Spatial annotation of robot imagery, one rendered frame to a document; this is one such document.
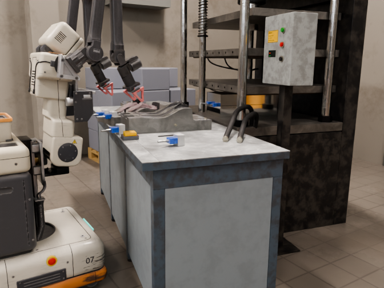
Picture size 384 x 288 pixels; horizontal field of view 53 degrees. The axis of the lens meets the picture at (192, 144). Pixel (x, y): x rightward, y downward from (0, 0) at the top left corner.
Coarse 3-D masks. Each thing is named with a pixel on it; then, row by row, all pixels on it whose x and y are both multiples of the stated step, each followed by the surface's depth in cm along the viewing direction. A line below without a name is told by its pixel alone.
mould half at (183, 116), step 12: (168, 108) 235; (180, 108) 224; (132, 120) 212; (144, 120) 215; (156, 120) 217; (168, 120) 220; (180, 120) 222; (192, 120) 225; (204, 120) 228; (144, 132) 216; (156, 132) 219
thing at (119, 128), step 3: (120, 123) 215; (114, 126) 213; (117, 126) 212; (120, 126) 211; (123, 126) 212; (108, 129) 209; (111, 129) 209; (114, 129) 209; (117, 129) 210; (120, 129) 211; (123, 129) 212; (111, 132) 209; (114, 132) 210; (117, 132) 211; (120, 132) 211
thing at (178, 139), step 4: (176, 136) 185; (180, 136) 184; (184, 136) 185; (160, 140) 182; (164, 140) 182; (168, 140) 183; (172, 140) 182; (176, 140) 183; (180, 140) 184; (184, 140) 185; (176, 144) 185; (180, 144) 184; (184, 144) 185
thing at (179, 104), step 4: (172, 104) 240; (176, 104) 238; (180, 104) 231; (184, 104) 233; (164, 108) 239; (176, 108) 227; (160, 112) 235; (168, 112) 229; (144, 116) 221; (148, 116) 222; (152, 116) 223; (156, 116) 224; (160, 116) 224
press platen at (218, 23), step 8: (256, 8) 243; (264, 8) 245; (224, 16) 282; (232, 16) 270; (256, 16) 248; (264, 16) 247; (320, 16) 261; (328, 16) 263; (208, 24) 310; (216, 24) 304; (224, 24) 303; (232, 24) 302; (264, 24) 300
